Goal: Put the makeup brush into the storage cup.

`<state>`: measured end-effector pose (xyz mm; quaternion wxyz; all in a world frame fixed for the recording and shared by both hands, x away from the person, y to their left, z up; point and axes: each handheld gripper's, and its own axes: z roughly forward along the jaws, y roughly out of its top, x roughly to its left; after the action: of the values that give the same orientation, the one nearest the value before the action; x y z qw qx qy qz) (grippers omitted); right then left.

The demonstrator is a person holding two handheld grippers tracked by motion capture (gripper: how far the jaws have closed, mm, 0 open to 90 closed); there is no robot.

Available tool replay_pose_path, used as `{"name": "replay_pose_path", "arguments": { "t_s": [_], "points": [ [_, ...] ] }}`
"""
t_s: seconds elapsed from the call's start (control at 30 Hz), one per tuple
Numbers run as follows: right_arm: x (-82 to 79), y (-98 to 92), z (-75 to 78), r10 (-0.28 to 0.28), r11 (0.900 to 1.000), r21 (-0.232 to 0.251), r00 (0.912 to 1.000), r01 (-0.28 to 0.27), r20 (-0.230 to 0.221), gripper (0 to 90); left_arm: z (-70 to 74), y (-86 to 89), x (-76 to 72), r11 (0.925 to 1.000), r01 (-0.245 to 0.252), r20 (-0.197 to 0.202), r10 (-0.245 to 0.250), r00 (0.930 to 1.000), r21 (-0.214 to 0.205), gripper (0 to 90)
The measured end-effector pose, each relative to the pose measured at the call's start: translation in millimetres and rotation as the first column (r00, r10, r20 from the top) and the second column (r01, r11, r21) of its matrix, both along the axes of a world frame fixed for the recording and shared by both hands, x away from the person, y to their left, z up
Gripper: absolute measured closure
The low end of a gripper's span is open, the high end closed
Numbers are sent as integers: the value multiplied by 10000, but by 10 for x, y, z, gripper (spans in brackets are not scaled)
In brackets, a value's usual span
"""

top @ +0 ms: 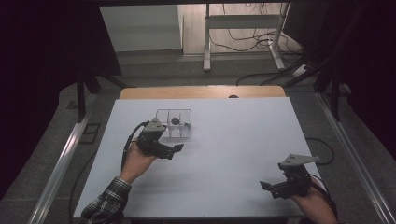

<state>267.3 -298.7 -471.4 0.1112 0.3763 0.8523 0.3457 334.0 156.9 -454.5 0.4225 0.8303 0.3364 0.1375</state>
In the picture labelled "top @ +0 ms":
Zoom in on person's left hand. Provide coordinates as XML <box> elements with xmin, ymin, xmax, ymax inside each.
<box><xmin>119</xmin><ymin>140</ymin><xmax>159</xmax><ymax>185</ymax></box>

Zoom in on thin black floor cable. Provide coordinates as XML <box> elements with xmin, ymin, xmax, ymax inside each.
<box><xmin>68</xmin><ymin>148</ymin><xmax>98</xmax><ymax>224</ymax></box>

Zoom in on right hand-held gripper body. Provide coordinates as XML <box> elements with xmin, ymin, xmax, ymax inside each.
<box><xmin>277</xmin><ymin>153</ymin><xmax>320</xmax><ymax>199</ymax></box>

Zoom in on white metal table frame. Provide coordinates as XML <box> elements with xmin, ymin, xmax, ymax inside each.
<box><xmin>203</xmin><ymin>3</ymin><xmax>291</xmax><ymax>73</ymax></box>

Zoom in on person's right hand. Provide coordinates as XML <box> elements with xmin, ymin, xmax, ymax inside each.
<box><xmin>290</xmin><ymin>176</ymin><xmax>338</xmax><ymax>224</ymax></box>

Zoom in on black looped floor cable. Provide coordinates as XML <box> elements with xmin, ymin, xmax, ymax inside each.
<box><xmin>305</xmin><ymin>136</ymin><xmax>336</xmax><ymax>166</ymax></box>

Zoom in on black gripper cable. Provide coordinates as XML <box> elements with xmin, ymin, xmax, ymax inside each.
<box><xmin>120</xmin><ymin>121</ymin><xmax>149</xmax><ymax>172</ymax></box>
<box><xmin>310</xmin><ymin>174</ymin><xmax>340</xmax><ymax>220</ymax></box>

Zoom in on black tangled floor cables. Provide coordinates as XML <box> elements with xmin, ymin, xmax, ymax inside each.
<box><xmin>207</xmin><ymin>3</ymin><xmax>304</xmax><ymax>57</ymax></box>

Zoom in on clear plastic organizer box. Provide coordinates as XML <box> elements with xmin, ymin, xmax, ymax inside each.
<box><xmin>155</xmin><ymin>108</ymin><xmax>193</xmax><ymax>139</ymax></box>

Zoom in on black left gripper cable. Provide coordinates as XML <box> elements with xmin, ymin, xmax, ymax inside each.
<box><xmin>120</xmin><ymin>121</ymin><xmax>149</xmax><ymax>172</ymax></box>

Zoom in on metal floor rail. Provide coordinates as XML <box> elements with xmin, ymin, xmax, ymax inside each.
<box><xmin>315</xmin><ymin>91</ymin><xmax>396</xmax><ymax>224</ymax></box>
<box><xmin>28</xmin><ymin>92</ymin><xmax>99</xmax><ymax>224</ymax></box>

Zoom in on black stand legs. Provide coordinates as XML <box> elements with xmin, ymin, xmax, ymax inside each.
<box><xmin>75</xmin><ymin>72</ymin><xmax>135</xmax><ymax>124</ymax></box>
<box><xmin>281</xmin><ymin>55</ymin><xmax>353</xmax><ymax>122</ymax></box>

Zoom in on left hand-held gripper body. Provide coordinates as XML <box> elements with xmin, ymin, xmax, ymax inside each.
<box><xmin>136</xmin><ymin>117</ymin><xmax>168</xmax><ymax>157</ymax></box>

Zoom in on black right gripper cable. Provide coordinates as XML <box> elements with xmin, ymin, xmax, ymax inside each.
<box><xmin>310</xmin><ymin>174</ymin><xmax>340</xmax><ymax>220</ymax></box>

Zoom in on white power strip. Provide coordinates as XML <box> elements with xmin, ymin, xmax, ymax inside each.
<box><xmin>291</xmin><ymin>63</ymin><xmax>310</xmax><ymax>78</ymax></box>

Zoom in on black floor frame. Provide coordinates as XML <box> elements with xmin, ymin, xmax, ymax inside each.
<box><xmin>78</xmin><ymin>122</ymin><xmax>102</xmax><ymax>146</ymax></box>

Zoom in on black curtain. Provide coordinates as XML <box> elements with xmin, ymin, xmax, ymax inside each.
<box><xmin>284</xmin><ymin>0</ymin><xmax>396</xmax><ymax>162</ymax></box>
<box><xmin>0</xmin><ymin>0</ymin><xmax>123</xmax><ymax>201</ymax></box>

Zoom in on wooden table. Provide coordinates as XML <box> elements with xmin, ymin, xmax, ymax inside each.
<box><xmin>119</xmin><ymin>85</ymin><xmax>287</xmax><ymax>101</ymax></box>

